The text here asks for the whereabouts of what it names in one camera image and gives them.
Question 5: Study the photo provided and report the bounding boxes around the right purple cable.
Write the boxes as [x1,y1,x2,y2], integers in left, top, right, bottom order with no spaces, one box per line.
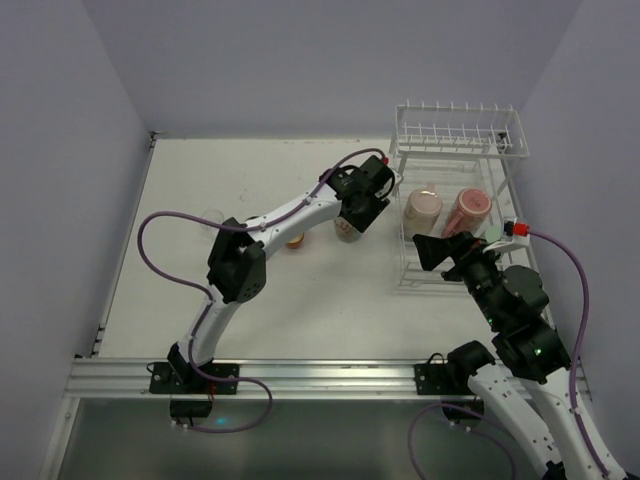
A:
[407,222,614,480]

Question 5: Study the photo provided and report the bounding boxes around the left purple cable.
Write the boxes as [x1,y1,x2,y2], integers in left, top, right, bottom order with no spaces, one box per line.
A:
[138,147,391,434]

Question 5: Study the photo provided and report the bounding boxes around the left black controller box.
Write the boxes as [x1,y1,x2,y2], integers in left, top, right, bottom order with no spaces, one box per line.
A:
[169,400,212,425]

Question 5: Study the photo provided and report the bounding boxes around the cream mug with teal base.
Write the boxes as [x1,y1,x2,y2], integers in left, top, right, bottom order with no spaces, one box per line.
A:
[333,216,362,243]

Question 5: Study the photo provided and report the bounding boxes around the purple cable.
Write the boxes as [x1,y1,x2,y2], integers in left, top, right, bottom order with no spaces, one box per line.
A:
[407,222,614,480]
[138,147,391,434]

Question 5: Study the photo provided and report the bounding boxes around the mint green cup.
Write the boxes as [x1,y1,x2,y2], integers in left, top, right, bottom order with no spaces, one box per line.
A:
[484,225,502,244]

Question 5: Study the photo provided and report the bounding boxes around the pink patterned mug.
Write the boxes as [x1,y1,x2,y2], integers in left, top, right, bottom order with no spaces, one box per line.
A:
[441,188,493,238]

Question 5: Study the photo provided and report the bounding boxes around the orange mug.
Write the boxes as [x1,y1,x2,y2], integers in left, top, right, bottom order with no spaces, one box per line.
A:
[286,234,304,250]

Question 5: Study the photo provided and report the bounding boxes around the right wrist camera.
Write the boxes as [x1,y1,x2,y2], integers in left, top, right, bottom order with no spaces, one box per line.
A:
[484,217,530,253]

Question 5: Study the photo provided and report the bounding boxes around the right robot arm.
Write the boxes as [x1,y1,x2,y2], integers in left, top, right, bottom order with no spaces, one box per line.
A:
[412,221,632,479]

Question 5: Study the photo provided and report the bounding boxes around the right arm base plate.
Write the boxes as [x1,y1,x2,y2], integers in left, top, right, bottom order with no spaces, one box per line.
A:
[413,363,473,396]

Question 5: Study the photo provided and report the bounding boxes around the right black controller box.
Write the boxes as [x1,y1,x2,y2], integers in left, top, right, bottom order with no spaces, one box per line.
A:
[442,400,485,429]

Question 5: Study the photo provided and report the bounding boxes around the light pink ribbed mug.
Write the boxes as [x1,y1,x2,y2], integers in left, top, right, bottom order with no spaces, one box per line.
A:
[403,183,443,236]

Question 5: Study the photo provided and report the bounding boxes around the black controller box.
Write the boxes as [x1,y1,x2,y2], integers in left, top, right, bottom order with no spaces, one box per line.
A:
[169,400,212,425]
[442,400,485,429]

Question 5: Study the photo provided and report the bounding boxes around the aluminium mounting rail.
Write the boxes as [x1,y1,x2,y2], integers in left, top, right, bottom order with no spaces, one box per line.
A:
[62,355,586,401]

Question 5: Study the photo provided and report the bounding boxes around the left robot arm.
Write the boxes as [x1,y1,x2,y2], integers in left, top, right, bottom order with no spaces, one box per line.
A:
[167,155,402,384]

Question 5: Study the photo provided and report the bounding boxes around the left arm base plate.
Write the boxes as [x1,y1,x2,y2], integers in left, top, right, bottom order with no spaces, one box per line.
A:
[146,362,240,395]

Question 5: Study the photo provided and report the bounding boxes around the white wire dish rack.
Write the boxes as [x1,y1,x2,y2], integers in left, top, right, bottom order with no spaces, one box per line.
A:
[389,102,529,291]

